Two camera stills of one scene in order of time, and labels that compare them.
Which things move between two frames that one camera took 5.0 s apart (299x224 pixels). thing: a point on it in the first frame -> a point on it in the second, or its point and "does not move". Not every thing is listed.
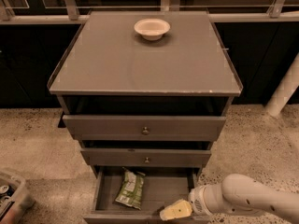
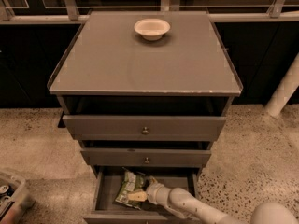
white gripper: [196, 201] -> [153, 191]
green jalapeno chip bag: [131, 189] does not move
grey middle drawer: [146, 156] does not move
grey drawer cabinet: [146, 91] does not move
